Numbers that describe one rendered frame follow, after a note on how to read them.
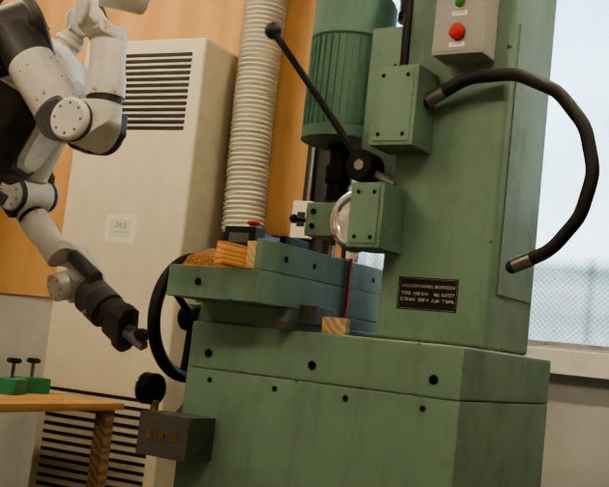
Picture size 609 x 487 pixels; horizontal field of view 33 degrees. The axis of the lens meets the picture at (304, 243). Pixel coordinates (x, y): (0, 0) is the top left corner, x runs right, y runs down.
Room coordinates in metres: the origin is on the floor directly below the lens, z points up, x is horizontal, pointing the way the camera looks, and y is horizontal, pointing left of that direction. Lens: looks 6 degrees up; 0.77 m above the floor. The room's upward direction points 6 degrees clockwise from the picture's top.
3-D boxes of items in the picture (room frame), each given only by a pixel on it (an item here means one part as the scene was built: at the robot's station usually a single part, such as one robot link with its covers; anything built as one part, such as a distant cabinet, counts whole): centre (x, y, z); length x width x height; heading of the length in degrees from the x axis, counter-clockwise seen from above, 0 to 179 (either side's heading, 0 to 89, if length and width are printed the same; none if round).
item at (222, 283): (2.14, 0.04, 0.87); 0.61 x 0.30 x 0.06; 147
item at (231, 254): (2.01, -0.01, 0.92); 0.56 x 0.02 x 0.04; 147
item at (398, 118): (1.84, -0.15, 1.22); 0.09 x 0.08 x 0.15; 57
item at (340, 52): (2.09, -0.06, 1.35); 0.18 x 0.18 x 0.31
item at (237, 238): (2.18, 0.12, 0.99); 0.13 x 0.11 x 0.06; 147
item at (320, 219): (2.07, -0.07, 1.03); 0.14 x 0.07 x 0.09; 57
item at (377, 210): (1.85, -0.13, 1.02); 0.09 x 0.07 x 0.12; 147
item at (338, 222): (1.91, -0.10, 1.02); 0.12 x 0.03 x 0.12; 57
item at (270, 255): (2.06, -0.08, 0.93); 0.60 x 0.02 x 0.06; 147
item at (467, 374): (2.02, -0.16, 0.76); 0.57 x 0.45 x 0.09; 57
